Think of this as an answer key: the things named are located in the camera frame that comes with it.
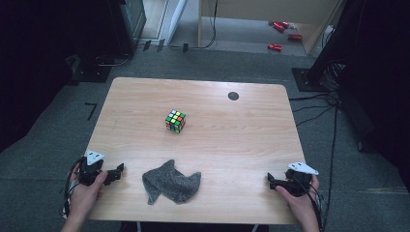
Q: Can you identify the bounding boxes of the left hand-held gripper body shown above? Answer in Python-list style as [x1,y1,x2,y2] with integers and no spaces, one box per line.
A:
[78,149,105,187]

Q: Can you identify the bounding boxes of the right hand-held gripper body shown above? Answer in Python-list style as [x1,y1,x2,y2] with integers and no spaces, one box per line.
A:
[283,161,319,198]

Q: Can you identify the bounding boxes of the grey fuzzy cloth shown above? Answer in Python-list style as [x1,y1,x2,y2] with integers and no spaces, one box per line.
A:
[141,159,202,206]

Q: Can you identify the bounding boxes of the multicoloured puzzle cube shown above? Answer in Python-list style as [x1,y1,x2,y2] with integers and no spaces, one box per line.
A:
[164,109,187,134]

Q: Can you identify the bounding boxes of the person's right hand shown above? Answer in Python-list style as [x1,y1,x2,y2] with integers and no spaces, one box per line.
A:
[276,176,320,223]

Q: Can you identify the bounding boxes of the person's left hand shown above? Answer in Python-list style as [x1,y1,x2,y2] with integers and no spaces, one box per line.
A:
[69,167,109,218]

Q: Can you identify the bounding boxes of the black floor plate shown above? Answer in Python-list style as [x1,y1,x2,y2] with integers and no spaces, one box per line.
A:
[69,63,113,85]

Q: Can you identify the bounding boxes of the black stand with base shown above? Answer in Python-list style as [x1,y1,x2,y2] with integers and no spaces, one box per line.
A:
[291,0,366,94]

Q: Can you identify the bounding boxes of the dark cabinet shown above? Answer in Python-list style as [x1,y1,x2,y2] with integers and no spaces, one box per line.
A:
[109,0,148,57]

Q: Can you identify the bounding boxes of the white panel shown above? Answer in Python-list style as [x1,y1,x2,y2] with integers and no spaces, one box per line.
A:
[158,0,189,45]

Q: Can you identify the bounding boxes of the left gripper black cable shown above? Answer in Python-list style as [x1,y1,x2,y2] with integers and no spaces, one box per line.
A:
[60,158,85,220]

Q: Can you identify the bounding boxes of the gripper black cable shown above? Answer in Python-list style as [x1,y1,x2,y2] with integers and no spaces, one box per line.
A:
[296,177,326,232]
[60,158,85,220]

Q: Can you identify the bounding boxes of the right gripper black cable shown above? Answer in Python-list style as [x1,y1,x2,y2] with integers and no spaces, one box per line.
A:
[296,177,326,232]

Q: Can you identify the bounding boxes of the long black floor cable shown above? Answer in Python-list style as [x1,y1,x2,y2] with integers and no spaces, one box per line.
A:
[322,102,340,232]

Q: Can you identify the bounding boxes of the bundle of cables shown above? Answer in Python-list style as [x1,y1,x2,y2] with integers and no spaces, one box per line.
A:
[322,62,346,95]

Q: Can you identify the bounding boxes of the black hanging cable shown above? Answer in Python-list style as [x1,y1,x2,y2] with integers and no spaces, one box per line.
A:
[192,0,220,50]

